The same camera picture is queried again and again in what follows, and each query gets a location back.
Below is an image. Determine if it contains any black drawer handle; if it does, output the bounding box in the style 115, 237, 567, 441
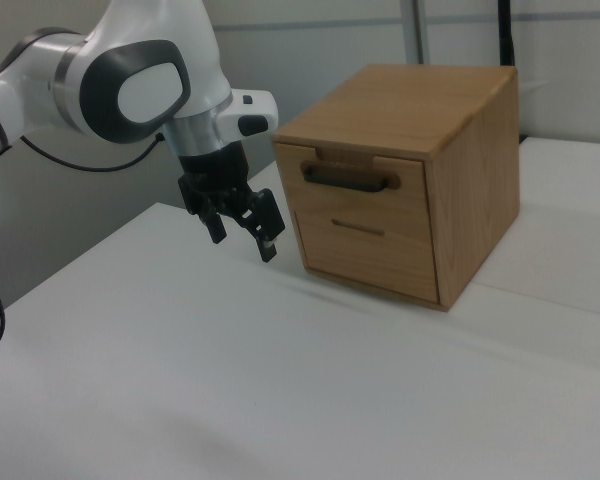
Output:
302, 160, 402, 194

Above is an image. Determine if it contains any wooden drawer with handle notch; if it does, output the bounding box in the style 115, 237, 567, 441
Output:
274, 142, 433, 241

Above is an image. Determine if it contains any grey partition post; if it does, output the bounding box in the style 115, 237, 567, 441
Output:
406, 0, 432, 66

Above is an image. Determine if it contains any wooden two-drawer cabinet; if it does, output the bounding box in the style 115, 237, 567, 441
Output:
271, 63, 522, 314

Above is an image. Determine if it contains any wooden drawer with slot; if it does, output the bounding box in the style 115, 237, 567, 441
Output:
294, 208, 441, 305

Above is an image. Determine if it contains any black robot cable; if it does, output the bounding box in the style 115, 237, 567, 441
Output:
0, 130, 166, 364

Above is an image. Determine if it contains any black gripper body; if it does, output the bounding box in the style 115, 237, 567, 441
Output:
177, 141, 252, 197

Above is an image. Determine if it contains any black pole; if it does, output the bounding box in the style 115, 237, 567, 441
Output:
496, 0, 519, 67

